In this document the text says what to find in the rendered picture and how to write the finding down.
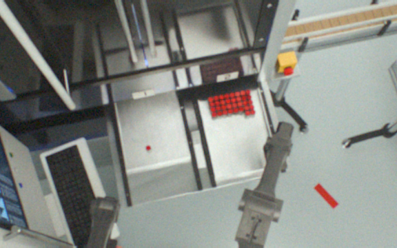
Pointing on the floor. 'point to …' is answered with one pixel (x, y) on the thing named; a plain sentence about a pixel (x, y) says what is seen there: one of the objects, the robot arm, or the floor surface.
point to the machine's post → (275, 38)
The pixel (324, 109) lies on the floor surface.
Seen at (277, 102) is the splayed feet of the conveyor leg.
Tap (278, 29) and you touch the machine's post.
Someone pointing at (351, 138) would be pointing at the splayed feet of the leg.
